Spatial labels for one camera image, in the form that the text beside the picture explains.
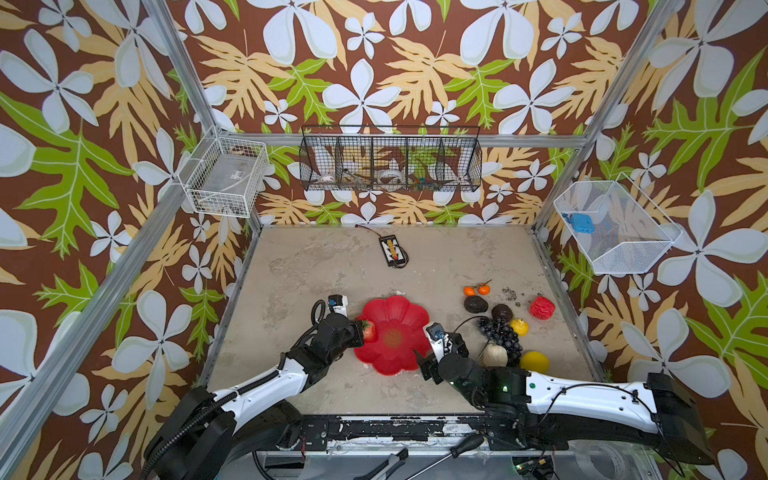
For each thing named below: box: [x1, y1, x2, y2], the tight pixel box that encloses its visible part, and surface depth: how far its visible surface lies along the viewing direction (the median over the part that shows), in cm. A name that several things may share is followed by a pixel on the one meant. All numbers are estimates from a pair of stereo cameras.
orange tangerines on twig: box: [463, 279, 492, 297], surface depth 101 cm
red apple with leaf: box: [362, 320, 376, 341], surface depth 88 cm
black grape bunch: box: [478, 317, 523, 368], surface depth 89 cm
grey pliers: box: [354, 447, 409, 480], surface depth 71 cm
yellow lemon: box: [520, 351, 550, 373], surface depth 84 cm
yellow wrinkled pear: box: [510, 318, 530, 337], surface depth 90 cm
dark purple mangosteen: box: [492, 304, 513, 322], surface depth 94 cm
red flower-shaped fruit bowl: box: [354, 295, 431, 376], surface depth 93 cm
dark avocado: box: [464, 296, 489, 313], surface depth 96 cm
